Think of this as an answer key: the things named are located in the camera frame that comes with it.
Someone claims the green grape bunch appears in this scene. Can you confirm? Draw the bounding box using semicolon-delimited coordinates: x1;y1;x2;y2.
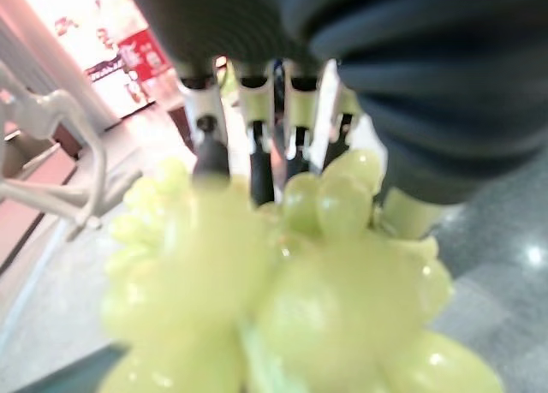
98;147;505;393

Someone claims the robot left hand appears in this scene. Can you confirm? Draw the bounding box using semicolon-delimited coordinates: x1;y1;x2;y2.
121;0;548;241

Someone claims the brown wooden cabinet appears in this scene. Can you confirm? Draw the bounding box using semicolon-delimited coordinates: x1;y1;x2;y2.
0;125;82;274

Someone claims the red and white poster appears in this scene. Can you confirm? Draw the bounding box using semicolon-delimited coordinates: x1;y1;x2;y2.
53;0;172;111

